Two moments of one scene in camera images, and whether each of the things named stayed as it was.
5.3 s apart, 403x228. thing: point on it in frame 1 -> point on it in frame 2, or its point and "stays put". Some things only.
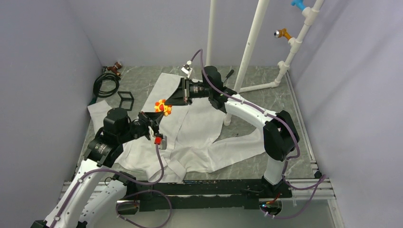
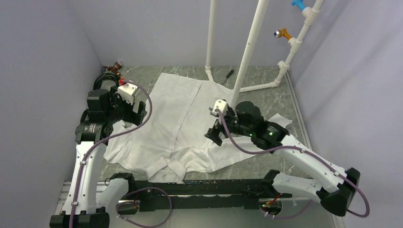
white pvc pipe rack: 309,15 stays put
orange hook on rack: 283,32 stays put
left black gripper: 151,120 -> 132,116
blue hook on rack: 299,3 stays put
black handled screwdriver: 230,73 stays put
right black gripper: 182,95 -> 214,132
